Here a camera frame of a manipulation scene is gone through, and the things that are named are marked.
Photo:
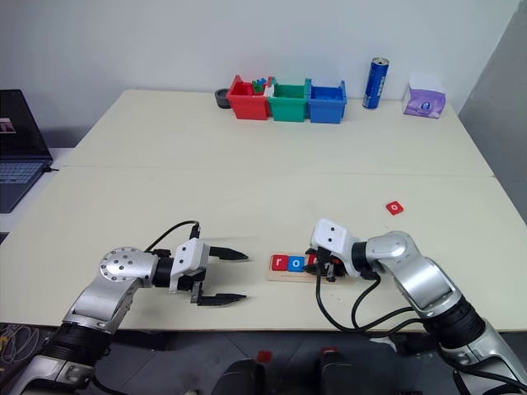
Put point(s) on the blue drink can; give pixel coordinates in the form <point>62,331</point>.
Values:
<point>375,84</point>

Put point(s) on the red letter r block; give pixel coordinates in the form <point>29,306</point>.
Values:
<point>279,263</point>

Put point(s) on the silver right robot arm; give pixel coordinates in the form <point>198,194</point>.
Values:
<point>428,284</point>

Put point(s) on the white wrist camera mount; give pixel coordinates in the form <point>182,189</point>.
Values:
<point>331,238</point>
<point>189,257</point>

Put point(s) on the purple tissue box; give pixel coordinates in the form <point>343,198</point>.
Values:
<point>424,100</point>

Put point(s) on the dark grey round holder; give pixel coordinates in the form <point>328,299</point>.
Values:
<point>221,99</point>

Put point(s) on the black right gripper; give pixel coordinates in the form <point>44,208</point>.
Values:
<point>335,269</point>

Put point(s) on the white toy brick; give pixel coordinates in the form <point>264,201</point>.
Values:
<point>269,91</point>

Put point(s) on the dark laptop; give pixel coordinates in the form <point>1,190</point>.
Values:
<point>20,144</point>

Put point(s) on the dark rounded shape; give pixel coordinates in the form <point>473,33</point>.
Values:
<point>241,378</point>
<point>341,374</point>

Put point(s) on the green plastic bin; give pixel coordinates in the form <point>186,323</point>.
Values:
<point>288,108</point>

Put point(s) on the red letter o block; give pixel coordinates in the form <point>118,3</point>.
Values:
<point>395,207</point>

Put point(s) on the small red square piece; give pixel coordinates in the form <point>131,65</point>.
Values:
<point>264,356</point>

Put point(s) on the blue plastic bin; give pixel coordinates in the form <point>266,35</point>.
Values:
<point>326,109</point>

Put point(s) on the wooden letter tray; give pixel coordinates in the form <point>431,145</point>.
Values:
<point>288,276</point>

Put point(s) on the red plastic bin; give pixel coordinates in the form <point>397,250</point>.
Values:
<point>249,105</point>

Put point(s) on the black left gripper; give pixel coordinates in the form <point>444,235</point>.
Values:
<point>198,276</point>

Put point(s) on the blue letter o block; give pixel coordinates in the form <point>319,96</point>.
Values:
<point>295,263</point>

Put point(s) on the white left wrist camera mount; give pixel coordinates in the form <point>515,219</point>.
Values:
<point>189,257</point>

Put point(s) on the red letter b block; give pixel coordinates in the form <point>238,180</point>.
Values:
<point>311,261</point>

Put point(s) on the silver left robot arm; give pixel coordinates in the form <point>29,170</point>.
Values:
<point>119,271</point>

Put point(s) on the green and blue toy bricks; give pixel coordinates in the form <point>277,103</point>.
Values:
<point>259,85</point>

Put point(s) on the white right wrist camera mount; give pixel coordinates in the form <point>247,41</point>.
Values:
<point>331,238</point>

